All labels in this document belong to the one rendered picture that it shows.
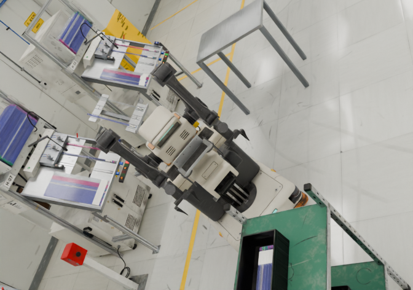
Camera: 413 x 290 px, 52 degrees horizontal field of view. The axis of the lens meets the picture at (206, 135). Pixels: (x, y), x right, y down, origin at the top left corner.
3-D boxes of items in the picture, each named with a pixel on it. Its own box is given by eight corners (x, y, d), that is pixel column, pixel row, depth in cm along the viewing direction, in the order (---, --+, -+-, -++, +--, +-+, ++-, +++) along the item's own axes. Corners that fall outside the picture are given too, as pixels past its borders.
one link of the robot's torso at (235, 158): (213, 188, 301) (191, 170, 288) (239, 158, 303) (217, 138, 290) (232, 205, 278) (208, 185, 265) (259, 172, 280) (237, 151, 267)
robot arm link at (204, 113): (165, 60, 213) (150, 77, 212) (169, 62, 208) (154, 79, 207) (216, 112, 236) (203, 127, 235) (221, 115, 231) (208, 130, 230)
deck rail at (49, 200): (102, 211, 360) (101, 207, 355) (101, 212, 359) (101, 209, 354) (23, 196, 365) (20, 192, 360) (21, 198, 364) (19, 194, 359)
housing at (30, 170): (57, 138, 406) (54, 129, 395) (35, 181, 376) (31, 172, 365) (49, 137, 407) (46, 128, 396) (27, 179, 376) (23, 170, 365)
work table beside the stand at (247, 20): (308, 86, 390) (260, 24, 348) (246, 115, 427) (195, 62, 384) (306, 56, 420) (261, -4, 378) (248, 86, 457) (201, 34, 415)
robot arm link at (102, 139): (100, 120, 214) (87, 135, 214) (110, 130, 204) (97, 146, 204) (155, 160, 245) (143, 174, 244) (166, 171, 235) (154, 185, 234)
